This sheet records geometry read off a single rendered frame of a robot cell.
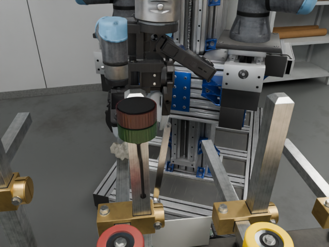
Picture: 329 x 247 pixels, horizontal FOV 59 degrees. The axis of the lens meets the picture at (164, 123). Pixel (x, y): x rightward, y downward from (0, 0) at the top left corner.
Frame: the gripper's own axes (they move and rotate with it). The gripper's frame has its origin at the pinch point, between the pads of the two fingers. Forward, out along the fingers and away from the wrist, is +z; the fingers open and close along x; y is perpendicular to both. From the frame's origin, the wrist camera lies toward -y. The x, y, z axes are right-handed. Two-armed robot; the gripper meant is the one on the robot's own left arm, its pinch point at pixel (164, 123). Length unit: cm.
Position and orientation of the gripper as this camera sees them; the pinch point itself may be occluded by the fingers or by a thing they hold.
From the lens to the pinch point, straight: 59.8
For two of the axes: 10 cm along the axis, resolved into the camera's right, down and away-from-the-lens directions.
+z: -0.4, 8.7, 5.0
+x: 1.1, 5.0, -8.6
